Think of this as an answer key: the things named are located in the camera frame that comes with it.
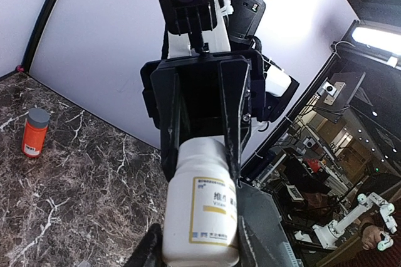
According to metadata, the small white pill bottle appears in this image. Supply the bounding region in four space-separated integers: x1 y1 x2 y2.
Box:
162 137 239 266

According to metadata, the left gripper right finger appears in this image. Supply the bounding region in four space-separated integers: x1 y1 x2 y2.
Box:
237 216 282 266

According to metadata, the orange pill bottle grey cap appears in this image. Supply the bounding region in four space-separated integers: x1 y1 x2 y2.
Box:
21 108 50 158

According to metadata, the right black frame post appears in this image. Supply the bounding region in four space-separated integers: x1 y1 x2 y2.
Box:
16 0 57 73

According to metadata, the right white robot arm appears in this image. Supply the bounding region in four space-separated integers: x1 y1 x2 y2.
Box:
140 0 299 181

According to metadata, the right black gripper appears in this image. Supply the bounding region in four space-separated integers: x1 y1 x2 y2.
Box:
140 50 266 187

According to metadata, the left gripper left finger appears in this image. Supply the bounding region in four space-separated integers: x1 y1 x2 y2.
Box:
124 223 163 267

